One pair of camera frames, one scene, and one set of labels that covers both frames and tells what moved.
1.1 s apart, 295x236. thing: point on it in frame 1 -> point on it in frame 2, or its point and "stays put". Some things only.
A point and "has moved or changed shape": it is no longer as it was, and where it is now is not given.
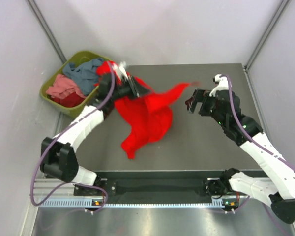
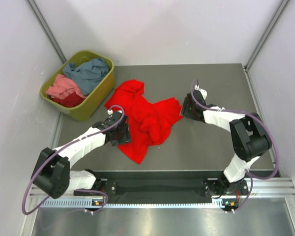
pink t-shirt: (62, 85) stays put
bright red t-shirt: (149, 116) has moved or changed shape
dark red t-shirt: (72, 100) stays put
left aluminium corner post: (47, 30) stays put
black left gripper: (136, 90) -> (126, 138)
